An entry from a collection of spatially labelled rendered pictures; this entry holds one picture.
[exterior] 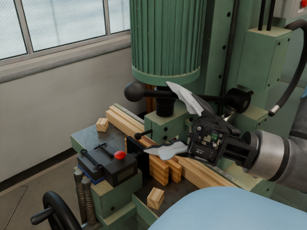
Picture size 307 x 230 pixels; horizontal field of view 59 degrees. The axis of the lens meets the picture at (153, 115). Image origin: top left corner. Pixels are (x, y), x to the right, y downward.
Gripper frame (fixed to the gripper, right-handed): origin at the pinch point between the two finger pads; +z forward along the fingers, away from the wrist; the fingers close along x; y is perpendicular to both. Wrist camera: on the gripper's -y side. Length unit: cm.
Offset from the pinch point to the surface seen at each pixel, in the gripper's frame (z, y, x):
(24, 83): 86, -110, 36
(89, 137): 19.9, -35.5, 24.8
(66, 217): 11.6, 1.3, 29.3
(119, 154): 5.3, -10.2, 15.3
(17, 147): 84, -111, 83
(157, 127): -1.9, -17.0, 7.4
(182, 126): -9.0, -23.9, 6.9
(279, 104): -43, -50, -6
